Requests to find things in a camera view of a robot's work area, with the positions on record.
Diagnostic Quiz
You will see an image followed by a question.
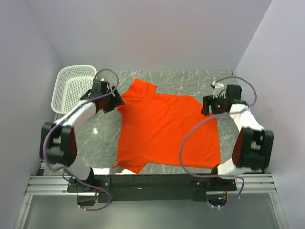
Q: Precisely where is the white perforated plastic basket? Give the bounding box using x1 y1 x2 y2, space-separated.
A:
51 65 97 114

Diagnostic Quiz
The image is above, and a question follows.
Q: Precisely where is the orange t shirt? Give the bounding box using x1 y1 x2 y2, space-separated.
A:
116 79 221 173

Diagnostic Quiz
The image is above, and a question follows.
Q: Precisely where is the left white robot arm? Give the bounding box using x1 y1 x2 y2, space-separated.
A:
40 80 124 192

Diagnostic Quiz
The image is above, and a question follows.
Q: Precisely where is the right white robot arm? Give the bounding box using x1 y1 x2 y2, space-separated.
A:
201 82 274 190

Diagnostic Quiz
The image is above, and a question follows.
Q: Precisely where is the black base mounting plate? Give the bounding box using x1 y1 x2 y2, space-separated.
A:
66 173 236 206

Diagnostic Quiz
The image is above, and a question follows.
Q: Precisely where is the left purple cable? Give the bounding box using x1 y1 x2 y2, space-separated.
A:
42 68 120 212

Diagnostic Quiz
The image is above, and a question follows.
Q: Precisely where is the purple cable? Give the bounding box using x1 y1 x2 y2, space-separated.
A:
179 76 258 209
42 68 120 212

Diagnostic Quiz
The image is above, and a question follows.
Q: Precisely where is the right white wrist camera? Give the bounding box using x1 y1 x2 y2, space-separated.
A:
211 81 225 98

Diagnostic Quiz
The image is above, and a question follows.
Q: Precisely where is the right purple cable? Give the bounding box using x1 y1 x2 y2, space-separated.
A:
179 76 258 209

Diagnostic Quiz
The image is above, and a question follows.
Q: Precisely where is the aluminium frame rail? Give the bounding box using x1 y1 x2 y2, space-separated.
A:
14 112 286 229

